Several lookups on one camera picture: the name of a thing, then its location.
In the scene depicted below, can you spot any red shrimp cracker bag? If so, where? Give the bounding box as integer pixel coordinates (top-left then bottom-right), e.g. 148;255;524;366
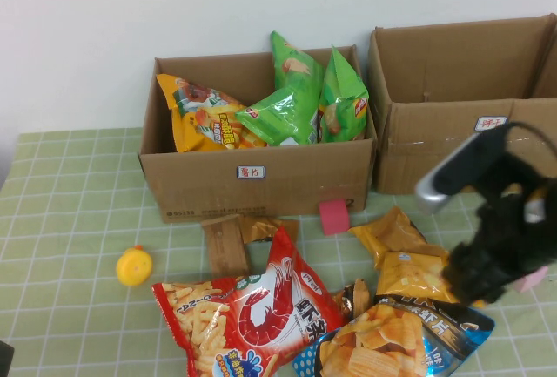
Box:
151;225;349;377

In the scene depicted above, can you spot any yellow chips pack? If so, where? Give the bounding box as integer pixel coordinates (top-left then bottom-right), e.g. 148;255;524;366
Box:
374;250;458;306

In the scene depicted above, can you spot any brown gold snack packet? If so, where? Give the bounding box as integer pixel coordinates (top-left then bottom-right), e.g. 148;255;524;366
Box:
238;215;300;246
369;205;443;260

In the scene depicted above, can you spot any green chips bag red logo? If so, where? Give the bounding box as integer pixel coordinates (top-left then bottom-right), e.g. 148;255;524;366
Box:
317;44;370;144

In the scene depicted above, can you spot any yellow duck toy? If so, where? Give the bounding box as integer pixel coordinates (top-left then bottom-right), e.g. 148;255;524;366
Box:
115;245;154;288

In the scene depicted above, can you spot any cardboard box with clear tape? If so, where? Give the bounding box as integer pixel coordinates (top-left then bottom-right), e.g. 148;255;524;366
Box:
367;13;557;196

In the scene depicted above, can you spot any light pink cube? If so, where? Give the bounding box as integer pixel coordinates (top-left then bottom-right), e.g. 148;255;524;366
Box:
513;263;549;294

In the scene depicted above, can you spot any deep pink block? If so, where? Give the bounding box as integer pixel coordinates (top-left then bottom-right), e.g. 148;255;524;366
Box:
317;197;352;237

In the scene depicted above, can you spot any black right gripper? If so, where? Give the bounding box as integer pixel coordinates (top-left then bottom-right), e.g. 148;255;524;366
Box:
441;152;550;308

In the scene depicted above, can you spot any small yellow snack packet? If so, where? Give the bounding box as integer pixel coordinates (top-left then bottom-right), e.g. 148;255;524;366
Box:
347;223;393;270

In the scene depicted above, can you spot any crumpled green chips bag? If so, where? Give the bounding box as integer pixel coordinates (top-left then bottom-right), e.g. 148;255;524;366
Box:
234;86;322;147

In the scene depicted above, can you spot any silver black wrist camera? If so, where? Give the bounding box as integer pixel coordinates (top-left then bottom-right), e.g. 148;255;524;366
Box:
414;126;517;216

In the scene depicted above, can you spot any black camera cable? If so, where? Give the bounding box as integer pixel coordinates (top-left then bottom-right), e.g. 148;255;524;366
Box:
507;121;557;158

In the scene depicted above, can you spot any brown rectangular block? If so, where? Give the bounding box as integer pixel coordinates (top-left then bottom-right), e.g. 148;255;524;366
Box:
200;213;252;278

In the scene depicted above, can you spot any green checked tablecloth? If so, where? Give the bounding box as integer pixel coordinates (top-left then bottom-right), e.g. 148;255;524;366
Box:
0;126;557;377

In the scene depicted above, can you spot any cardboard box printed 95338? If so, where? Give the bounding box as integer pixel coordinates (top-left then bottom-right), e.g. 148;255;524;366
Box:
138;44;378;225

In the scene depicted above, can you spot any small dark gold packet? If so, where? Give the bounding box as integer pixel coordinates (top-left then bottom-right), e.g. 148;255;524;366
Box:
331;279;372;322

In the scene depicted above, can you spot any orange-yellow chips bag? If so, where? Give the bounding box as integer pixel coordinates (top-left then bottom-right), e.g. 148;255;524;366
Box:
155;73;267;154

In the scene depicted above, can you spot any tall green chips bag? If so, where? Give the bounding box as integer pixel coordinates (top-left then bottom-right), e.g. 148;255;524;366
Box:
269;30;326;95

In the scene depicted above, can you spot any blue black shrimp chips bag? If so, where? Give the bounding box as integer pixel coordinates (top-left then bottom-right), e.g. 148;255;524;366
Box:
291;293;496;377

